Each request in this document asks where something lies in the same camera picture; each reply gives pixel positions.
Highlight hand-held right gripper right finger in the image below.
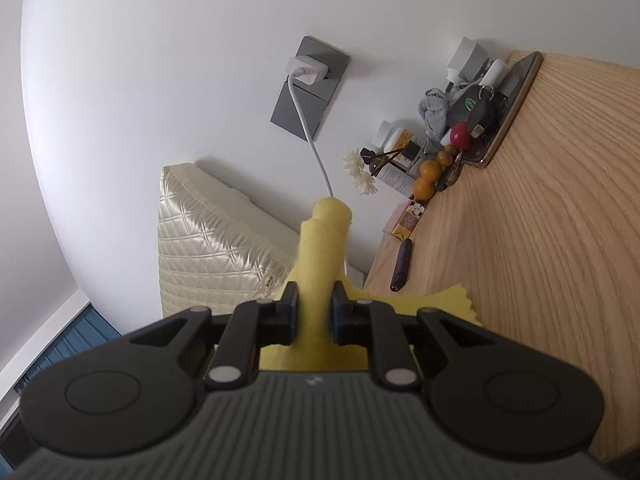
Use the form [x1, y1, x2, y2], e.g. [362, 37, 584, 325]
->
[331, 280, 488, 391]

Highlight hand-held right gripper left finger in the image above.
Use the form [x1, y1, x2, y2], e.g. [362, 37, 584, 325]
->
[127, 282, 301, 391]

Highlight yellow cleaning cloth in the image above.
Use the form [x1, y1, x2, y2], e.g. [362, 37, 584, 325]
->
[260, 197, 483, 373]

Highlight black pen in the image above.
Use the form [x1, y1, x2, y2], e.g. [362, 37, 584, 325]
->
[390, 238, 413, 292]

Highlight cream quilted pillow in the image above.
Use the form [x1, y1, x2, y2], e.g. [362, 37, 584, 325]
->
[157, 162, 301, 318]

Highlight red cigarette box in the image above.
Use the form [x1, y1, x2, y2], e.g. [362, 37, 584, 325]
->
[382, 201, 426, 239]

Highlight white artificial flower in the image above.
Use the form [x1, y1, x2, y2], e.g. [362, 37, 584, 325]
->
[344, 150, 378, 196]

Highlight brown glass bottle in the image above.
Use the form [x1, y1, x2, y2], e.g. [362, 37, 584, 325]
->
[360, 147, 422, 197]

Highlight small black-capped diffuser bottle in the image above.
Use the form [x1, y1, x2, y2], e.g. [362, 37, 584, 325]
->
[404, 140, 427, 167]

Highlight white labelled bottle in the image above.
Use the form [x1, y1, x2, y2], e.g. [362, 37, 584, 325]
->
[372, 120, 415, 158]

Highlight red ball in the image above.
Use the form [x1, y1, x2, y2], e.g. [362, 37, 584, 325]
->
[450, 122, 472, 150]

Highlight blue slatted panel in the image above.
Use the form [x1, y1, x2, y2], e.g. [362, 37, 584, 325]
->
[12, 302, 121, 396]

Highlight grey sock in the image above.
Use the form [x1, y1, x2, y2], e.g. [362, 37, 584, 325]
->
[419, 87, 453, 138]

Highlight white charger plug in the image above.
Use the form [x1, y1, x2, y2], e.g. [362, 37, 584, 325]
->
[285, 55, 328, 86]

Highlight black car key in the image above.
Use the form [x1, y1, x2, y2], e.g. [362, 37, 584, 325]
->
[447, 85, 503, 138]

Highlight white tube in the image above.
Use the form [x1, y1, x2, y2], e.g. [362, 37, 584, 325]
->
[480, 59, 507, 88]

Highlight gold-edged smartphone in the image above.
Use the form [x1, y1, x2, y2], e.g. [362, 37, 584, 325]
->
[465, 51, 544, 168]

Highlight white charging cable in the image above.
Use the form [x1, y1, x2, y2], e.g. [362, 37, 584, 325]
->
[287, 77, 336, 200]

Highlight grey wall socket panel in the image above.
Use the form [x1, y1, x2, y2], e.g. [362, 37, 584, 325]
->
[270, 36, 352, 143]

